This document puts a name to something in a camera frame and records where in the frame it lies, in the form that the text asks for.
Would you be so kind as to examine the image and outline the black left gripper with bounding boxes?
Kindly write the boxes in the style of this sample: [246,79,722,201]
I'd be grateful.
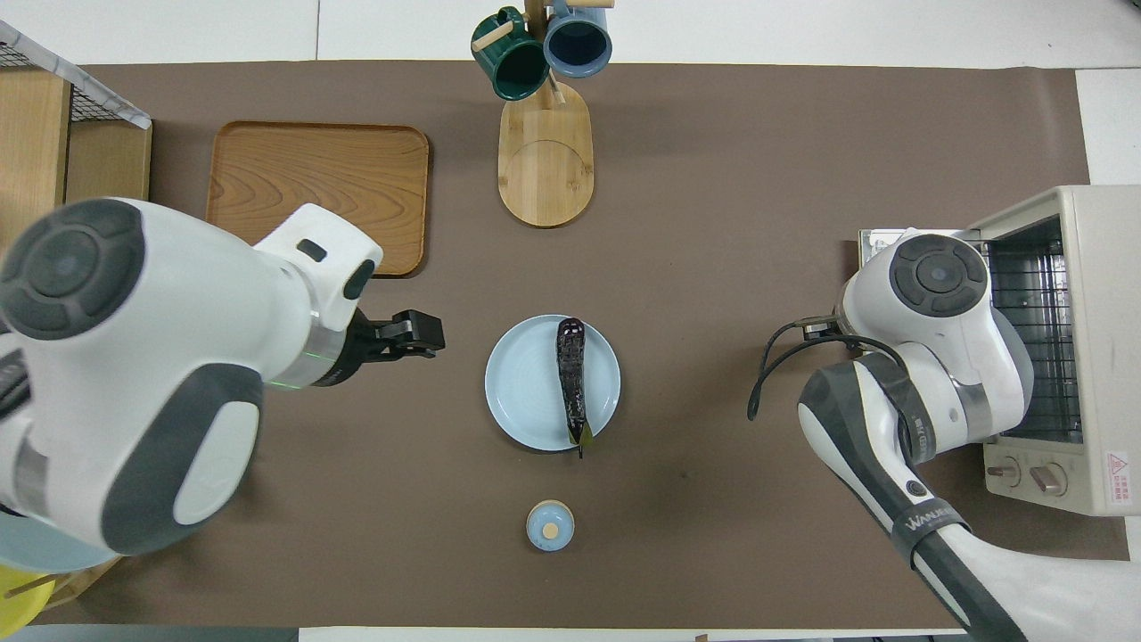
[314,307,446,389]

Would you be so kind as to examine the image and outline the light blue plate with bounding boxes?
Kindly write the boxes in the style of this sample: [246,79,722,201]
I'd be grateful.
[485,314,622,452]
[0,515,97,574]

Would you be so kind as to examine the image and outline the dark purple eggplant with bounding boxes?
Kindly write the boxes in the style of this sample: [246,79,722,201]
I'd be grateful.
[555,317,595,459]

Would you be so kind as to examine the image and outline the glass oven door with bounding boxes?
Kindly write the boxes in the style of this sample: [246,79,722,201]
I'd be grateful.
[858,228,903,270]

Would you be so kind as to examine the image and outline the beige toaster oven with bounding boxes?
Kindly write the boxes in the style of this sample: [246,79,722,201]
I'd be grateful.
[967,185,1141,517]

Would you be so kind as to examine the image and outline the wooden serving tray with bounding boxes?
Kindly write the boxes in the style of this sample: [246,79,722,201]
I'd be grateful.
[206,121,431,279]

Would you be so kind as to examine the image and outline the wooden mug tree stand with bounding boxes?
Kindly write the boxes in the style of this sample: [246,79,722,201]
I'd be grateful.
[472,0,616,229]

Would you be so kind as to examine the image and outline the small blue lidded jar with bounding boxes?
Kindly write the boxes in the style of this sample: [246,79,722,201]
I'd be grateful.
[525,499,576,553]

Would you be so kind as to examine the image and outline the dark green mug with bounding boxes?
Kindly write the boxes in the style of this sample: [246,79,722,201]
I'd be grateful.
[471,7,551,102]

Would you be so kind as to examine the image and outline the brown table mat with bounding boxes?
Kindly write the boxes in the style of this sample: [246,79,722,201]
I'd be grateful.
[0,60,1137,630]

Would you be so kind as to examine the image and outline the blue mug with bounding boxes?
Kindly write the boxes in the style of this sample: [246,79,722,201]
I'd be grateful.
[543,0,614,78]

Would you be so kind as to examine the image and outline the wooden plate rack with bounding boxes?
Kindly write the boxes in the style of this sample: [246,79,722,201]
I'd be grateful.
[0,555,124,612]

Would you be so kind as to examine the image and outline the yellow plate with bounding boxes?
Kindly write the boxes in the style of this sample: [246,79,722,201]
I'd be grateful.
[0,566,56,639]

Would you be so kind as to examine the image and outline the red warning sticker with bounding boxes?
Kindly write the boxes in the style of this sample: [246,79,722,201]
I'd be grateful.
[1105,451,1132,510]

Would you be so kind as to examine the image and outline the wooden shelf with wire mesh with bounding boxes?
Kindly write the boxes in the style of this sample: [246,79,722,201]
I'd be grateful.
[0,20,154,235]

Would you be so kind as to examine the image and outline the wire oven rack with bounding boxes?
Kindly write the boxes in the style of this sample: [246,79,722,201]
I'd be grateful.
[985,239,1085,444]

